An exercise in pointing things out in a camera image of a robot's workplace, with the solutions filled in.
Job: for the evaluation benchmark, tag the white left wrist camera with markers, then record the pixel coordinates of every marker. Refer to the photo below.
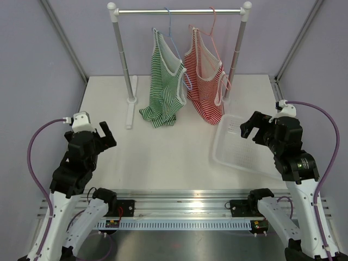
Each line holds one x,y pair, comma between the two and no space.
81,122

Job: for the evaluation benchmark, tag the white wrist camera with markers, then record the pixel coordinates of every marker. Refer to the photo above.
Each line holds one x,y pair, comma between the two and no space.
81,122
284,110

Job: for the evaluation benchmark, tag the blue wire hanger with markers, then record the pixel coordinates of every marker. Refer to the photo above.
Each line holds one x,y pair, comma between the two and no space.
169,35

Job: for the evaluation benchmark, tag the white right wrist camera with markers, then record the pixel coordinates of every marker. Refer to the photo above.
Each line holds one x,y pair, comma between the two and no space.
284,110

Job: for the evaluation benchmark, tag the red striped tank top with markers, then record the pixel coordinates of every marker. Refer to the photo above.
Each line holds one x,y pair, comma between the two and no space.
206,79

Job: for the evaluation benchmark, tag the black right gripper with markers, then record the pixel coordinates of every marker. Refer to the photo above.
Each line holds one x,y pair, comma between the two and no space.
259,118

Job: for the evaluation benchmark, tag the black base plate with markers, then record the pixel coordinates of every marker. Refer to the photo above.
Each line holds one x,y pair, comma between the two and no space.
121,208
238,208

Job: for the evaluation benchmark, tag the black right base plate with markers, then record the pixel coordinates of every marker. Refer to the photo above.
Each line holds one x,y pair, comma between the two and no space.
238,208

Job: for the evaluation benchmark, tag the white plastic basket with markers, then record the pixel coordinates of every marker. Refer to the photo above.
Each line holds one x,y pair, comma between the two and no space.
230,149

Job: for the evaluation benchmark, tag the white slotted cable duct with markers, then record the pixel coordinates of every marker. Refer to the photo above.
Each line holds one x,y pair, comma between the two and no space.
175,225

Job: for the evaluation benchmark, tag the pink wire hanger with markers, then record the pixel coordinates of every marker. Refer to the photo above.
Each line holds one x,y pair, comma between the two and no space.
211,35

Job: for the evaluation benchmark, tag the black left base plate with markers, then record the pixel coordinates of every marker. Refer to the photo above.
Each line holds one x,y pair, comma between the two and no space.
121,208

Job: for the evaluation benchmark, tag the green striped tank top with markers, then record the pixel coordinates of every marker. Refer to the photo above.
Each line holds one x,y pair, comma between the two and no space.
166,96

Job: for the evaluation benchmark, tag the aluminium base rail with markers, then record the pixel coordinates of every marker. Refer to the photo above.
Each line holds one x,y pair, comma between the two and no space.
182,204

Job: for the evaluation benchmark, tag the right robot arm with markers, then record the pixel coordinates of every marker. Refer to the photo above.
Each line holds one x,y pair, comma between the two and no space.
310,239

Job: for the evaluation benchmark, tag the white and silver clothes rack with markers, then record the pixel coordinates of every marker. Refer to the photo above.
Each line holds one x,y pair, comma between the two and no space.
131,82

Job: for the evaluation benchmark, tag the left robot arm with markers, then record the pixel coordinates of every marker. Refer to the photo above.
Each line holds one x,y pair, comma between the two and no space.
58,239

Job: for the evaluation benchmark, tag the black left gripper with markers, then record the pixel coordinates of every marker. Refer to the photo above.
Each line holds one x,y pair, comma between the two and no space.
107,141

